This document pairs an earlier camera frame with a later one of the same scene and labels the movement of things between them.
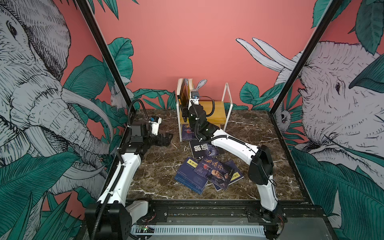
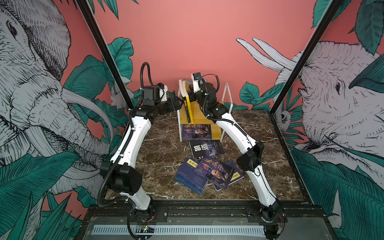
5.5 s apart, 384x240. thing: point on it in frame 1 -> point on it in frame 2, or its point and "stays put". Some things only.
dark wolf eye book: [200, 149] stays put
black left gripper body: [151, 140] -> [168, 106]
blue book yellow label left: [187, 177] stays put
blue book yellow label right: [236, 174] stays put
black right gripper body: [191, 115] -> [198, 98]
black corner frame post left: [107, 55] stays put
